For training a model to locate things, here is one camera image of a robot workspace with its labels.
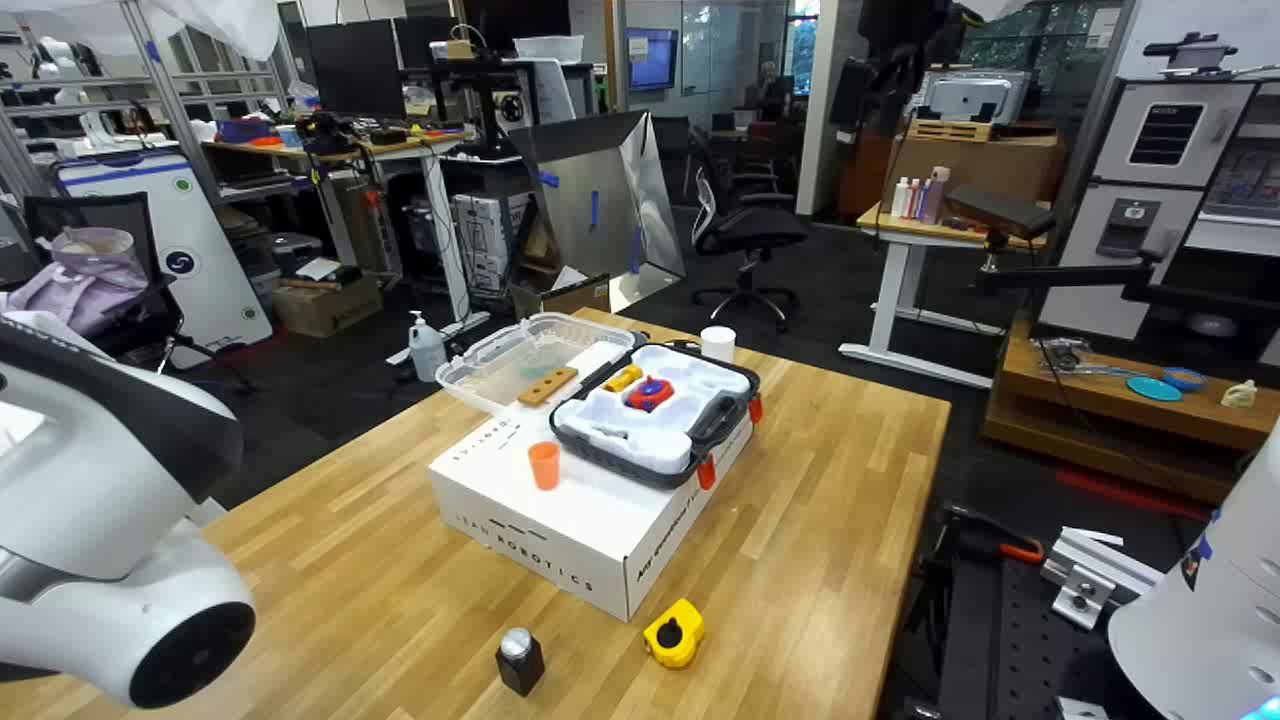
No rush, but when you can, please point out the red blue measuring tape toy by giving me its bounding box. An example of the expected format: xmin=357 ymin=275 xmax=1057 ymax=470
xmin=621 ymin=371 xmax=679 ymax=417

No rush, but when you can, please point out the black white toy toolbox base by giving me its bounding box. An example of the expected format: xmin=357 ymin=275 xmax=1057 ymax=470
xmin=543 ymin=339 xmax=765 ymax=491

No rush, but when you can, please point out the brown wooden toy piece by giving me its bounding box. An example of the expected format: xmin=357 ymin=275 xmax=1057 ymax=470
xmin=511 ymin=363 xmax=584 ymax=413

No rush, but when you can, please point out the yellow toy block black circle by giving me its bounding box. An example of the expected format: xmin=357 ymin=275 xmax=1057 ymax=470
xmin=641 ymin=597 xmax=714 ymax=677

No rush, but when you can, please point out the white mug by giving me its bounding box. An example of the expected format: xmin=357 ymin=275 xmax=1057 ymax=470
xmin=695 ymin=321 xmax=745 ymax=363

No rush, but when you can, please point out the clear plastic container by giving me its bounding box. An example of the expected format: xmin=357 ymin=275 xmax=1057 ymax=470
xmin=431 ymin=309 xmax=646 ymax=421

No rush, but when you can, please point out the small orange plastic cup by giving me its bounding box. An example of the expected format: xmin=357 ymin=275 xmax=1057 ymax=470
xmin=526 ymin=438 xmax=568 ymax=495

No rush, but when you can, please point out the silver reflective panel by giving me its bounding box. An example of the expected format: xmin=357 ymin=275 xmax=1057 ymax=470
xmin=509 ymin=108 xmax=692 ymax=321

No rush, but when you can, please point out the black office chair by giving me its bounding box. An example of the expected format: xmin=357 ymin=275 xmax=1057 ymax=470
xmin=688 ymin=129 xmax=811 ymax=331

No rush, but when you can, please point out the white cardboard box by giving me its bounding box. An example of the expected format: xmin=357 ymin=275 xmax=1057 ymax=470
xmin=423 ymin=381 xmax=760 ymax=630

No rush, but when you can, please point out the clear hand sanitizer bottle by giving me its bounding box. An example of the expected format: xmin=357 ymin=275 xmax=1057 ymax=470
xmin=404 ymin=309 xmax=454 ymax=387

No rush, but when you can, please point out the white standing desk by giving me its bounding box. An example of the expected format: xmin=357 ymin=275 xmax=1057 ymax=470
xmin=837 ymin=200 xmax=1060 ymax=391

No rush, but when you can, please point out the brown cardboard box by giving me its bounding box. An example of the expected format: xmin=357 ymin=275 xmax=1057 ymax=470
xmin=268 ymin=274 xmax=387 ymax=343

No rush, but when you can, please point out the large cardboard box on desk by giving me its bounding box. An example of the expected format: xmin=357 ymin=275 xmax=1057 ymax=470
xmin=894 ymin=116 xmax=1068 ymax=211

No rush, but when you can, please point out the white board with black emblem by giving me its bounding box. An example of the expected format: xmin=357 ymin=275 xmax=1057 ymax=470
xmin=53 ymin=149 xmax=280 ymax=361

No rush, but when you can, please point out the black perforated cart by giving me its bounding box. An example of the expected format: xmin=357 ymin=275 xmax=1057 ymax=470
xmin=917 ymin=502 xmax=1186 ymax=720

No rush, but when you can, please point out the low wooden shelf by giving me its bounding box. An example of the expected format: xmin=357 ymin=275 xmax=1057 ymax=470
xmin=982 ymin=315 xmax=1280 ymax=508

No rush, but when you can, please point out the teal disc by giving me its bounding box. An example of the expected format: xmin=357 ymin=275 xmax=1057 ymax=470
xmin=1123 ymin=371 xmax=1187 ymax=407

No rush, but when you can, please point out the white cabinet with vents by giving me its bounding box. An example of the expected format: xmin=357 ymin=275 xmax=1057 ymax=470
xmin=1036 ymin=72 xmax=1261 ymax=343

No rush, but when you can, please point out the purple cloth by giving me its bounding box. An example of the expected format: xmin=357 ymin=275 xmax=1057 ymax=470
xmin=0 ymin=252 xmax=154 ymax=339

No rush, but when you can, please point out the white rounded cover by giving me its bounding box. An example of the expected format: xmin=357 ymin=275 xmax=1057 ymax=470
xmin=1105 ymin=421 xmax=1280 ymax=720

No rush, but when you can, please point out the aluminium bracket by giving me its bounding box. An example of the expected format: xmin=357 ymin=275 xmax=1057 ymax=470
xmin=1041 ymin=525 xmax=1167 ymax=634

